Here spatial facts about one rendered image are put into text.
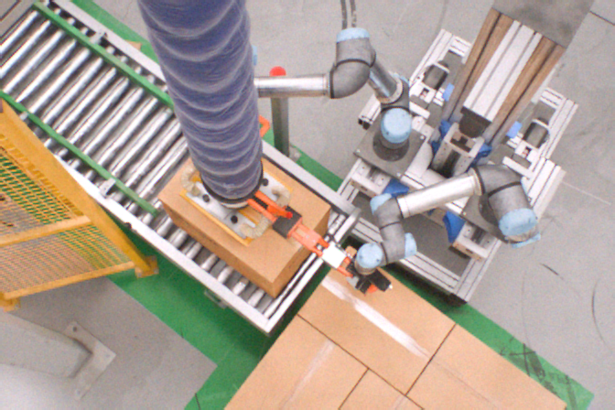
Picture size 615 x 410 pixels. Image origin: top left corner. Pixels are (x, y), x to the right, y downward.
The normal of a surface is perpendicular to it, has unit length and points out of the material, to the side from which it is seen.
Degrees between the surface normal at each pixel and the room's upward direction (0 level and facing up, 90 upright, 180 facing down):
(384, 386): 0
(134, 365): 0
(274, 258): 0
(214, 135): 79
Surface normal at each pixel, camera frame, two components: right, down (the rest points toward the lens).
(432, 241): 0.01, -0.28
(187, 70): -0.07, 0.91
